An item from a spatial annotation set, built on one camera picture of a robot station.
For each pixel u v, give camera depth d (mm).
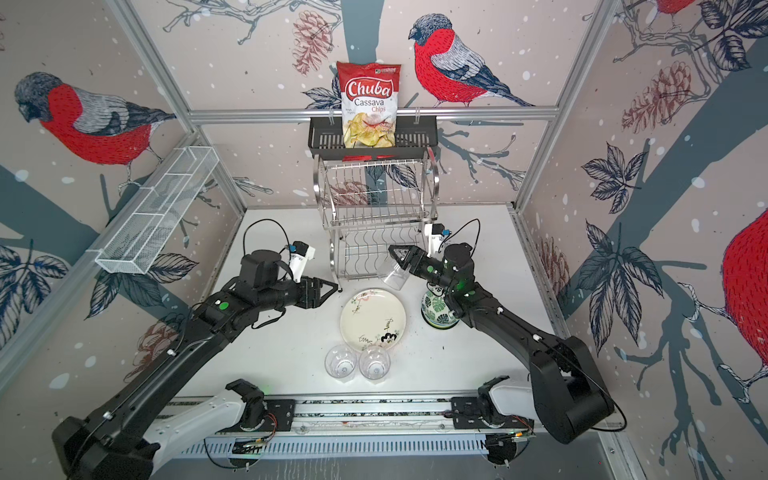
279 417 727
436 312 876
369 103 835
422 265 699
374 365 815
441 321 853
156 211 777
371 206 1222
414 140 949
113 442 379
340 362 817
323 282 665
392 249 748
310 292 634
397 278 737
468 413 734
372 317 878
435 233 731
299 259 659
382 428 729
